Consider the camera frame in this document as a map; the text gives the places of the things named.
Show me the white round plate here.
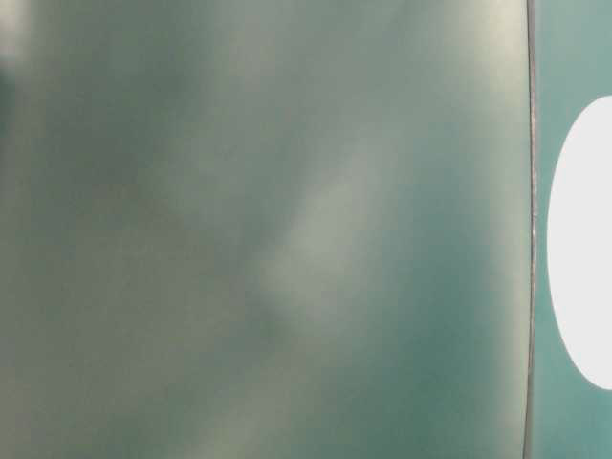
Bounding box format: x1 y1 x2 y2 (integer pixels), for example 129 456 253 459
546 97 611 389

